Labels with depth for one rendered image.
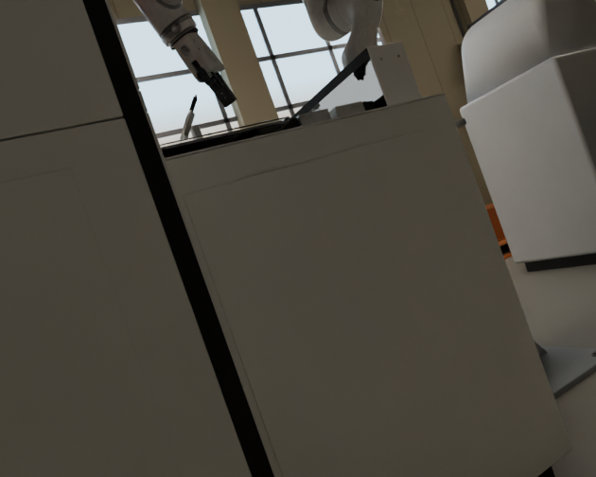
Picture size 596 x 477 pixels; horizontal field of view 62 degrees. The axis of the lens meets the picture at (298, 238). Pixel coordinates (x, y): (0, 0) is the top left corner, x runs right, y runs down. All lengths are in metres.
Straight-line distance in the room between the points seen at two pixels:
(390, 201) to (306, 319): 0.26
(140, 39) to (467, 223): 3.47
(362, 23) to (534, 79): 1.54
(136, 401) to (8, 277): 0.16
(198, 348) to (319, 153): 0.44
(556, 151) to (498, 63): 0.61
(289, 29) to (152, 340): 4.21
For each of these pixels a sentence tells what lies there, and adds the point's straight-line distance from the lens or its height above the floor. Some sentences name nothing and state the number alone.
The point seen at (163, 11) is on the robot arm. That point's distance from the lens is 1.19.
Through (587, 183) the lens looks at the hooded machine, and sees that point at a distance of 2.89.
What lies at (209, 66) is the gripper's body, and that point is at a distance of 1.16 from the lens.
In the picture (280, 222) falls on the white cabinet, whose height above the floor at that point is 0.68.
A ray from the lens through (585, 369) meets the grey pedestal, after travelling 1.70.
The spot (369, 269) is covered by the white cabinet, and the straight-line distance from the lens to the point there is 0.84.
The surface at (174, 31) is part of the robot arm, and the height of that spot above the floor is 1.16.
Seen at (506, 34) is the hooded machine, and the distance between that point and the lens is 3.15.
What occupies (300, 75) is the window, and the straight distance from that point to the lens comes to 4.44.
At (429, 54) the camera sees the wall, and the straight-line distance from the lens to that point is 5.35.
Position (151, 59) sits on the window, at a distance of 4.10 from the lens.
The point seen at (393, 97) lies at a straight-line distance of 1.05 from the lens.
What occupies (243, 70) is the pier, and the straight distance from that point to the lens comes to 4.12.
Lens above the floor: 0.64
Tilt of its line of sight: level
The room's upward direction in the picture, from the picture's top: 20 degrees counter-clockwise
